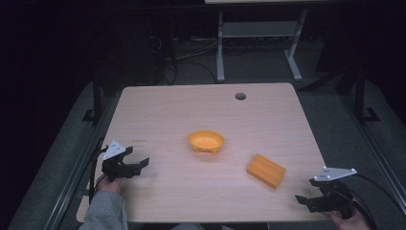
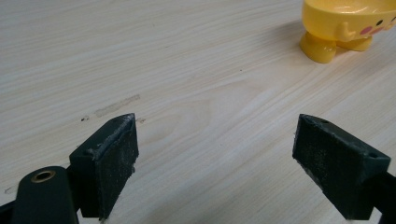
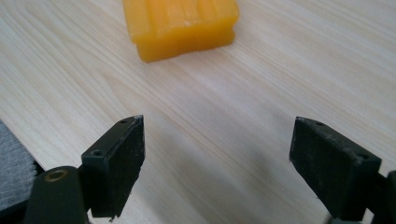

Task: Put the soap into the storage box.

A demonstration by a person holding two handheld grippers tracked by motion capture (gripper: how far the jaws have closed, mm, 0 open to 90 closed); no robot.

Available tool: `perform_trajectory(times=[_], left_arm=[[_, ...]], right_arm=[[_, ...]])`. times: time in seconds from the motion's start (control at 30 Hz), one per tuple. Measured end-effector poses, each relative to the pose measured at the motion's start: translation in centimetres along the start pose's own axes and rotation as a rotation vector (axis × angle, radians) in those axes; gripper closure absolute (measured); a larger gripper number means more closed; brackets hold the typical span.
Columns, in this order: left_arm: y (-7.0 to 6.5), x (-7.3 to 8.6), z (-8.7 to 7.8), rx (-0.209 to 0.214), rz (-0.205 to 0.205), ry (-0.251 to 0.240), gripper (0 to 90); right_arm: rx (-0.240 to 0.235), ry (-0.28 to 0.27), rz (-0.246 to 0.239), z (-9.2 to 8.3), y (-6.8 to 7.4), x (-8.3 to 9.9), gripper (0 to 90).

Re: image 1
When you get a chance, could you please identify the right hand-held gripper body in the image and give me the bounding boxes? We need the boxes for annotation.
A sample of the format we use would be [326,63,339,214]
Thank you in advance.
[310,166,358,220]

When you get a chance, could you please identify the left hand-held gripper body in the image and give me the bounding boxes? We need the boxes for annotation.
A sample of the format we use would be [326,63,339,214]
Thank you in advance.
[101,139,142,183]

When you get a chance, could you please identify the orange rectangular block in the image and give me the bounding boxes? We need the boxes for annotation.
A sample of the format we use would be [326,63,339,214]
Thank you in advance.
[246,153,287,191]

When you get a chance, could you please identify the orange bowl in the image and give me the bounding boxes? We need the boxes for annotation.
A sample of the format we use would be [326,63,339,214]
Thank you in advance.
[187,129,226,156]

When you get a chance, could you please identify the person's left hand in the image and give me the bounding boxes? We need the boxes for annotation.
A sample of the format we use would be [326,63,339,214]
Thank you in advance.
[96,173,124,195]

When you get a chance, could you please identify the person's right hand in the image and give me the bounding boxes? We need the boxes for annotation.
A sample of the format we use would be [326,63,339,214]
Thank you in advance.
[323,204,372,230]

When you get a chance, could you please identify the black metal stand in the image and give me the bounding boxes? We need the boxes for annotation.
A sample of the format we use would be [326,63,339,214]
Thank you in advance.
[334,65,381,125]
[81,78,103,127]

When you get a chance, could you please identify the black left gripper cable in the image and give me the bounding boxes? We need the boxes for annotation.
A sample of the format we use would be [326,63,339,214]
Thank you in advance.
[88,145,110,205]

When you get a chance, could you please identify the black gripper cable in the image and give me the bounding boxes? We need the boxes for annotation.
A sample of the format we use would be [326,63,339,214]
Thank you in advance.
[88,145,110,205]
[331,173,406,230]

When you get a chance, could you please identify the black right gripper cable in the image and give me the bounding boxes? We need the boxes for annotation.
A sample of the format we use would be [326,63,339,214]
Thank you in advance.
[331,173,406,230]

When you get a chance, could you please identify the aluminium frame rail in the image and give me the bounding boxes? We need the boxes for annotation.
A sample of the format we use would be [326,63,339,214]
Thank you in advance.
[339,94,406,217]
[42,137,106,230]

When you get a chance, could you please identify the black floor cables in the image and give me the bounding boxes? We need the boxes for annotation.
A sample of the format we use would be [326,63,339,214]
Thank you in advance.
[147,33,219,86]

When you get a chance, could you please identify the white metal desk frame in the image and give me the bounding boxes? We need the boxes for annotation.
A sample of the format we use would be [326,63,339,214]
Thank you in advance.
[204,0,324,82]

